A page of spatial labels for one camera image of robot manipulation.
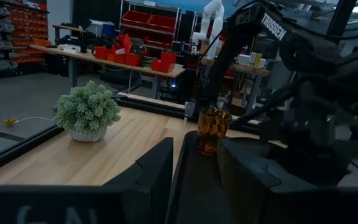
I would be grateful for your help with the black plastic tray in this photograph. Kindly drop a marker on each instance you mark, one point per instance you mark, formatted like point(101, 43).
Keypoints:
point(197, 193)

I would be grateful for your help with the metal shelf rack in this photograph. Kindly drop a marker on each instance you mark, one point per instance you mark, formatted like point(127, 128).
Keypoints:
point(149, 34)

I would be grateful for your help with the red plastic bin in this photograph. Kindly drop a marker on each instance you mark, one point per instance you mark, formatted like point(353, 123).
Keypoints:
point(101, 53)
point(132, 59)
point(168, 57)

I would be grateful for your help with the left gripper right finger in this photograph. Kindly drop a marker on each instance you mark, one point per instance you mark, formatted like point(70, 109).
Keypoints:
point(247, 174)

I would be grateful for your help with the green plant in white pot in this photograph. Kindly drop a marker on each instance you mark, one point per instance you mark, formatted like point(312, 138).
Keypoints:
point(87, 112)

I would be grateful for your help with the small yellow box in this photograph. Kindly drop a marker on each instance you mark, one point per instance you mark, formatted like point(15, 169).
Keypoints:
point(257, 59)

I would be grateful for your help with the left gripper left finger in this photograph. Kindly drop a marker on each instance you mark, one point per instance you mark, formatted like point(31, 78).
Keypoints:
point(151, 174)

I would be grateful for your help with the amber glass cup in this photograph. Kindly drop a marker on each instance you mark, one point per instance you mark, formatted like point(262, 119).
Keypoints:
point(213, 130)

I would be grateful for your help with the small wooden work table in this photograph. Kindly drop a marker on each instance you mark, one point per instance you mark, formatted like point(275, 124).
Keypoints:
point(247, 70)

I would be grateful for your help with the small white box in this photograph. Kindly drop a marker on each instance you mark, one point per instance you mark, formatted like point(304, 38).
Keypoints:
point(243, 59)

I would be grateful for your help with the blue plastic container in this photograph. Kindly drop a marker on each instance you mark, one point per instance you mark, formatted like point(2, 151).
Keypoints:
point(108, 29)

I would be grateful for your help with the wall rack of small bins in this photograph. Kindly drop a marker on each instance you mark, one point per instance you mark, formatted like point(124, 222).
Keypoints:
point(14, 37)

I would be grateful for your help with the large red shelf bin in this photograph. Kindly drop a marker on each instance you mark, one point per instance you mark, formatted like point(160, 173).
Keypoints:
point(135, 18)
point(162, 22)

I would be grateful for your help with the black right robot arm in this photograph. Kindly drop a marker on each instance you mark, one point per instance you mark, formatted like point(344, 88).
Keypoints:
point(272, 28)

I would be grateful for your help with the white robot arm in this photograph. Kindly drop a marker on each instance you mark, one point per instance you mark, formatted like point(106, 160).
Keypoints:
point(213, 28)

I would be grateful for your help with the long wooden workbench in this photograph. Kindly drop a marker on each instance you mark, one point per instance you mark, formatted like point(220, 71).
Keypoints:
point(89, 57)

